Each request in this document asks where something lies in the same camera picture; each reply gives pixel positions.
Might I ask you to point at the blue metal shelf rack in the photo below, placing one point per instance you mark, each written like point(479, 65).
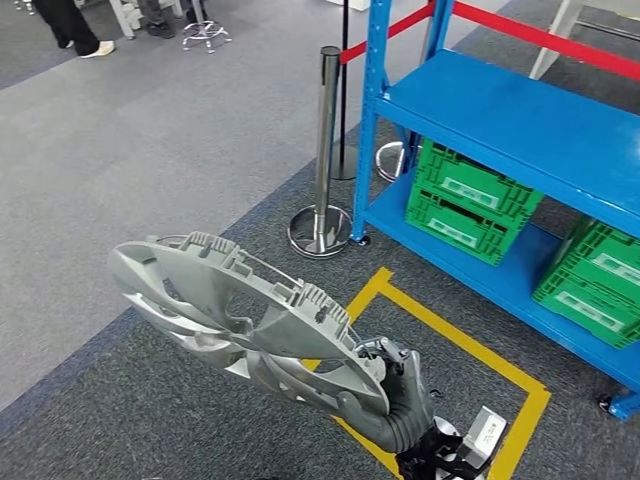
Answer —
point(525, 126)

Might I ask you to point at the red barrier belt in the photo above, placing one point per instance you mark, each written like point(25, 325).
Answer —
point(395, 30)
point(550, 41)

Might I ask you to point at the chrome chair base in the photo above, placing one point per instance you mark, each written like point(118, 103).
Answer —
point(205, 30)

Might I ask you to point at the person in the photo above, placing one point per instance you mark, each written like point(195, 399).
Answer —
point(65, 23)
point(152, 10)

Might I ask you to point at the white desk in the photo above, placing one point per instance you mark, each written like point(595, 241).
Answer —
point(560, 33)

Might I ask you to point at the grey plastic wheel hubcap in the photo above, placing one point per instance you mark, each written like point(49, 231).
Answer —
point(300, 334)

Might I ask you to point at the green plastic crate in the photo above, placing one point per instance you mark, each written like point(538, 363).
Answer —
point(470, 205)
point(590, 291)

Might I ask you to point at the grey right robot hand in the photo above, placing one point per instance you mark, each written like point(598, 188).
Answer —
point(410, 397)

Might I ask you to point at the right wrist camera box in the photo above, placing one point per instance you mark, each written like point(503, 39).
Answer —
point(487, 434)

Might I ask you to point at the white table frame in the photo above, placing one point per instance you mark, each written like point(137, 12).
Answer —
point(122, 13)

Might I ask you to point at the black stanchion post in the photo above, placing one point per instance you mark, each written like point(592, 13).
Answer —
point(344, 86)

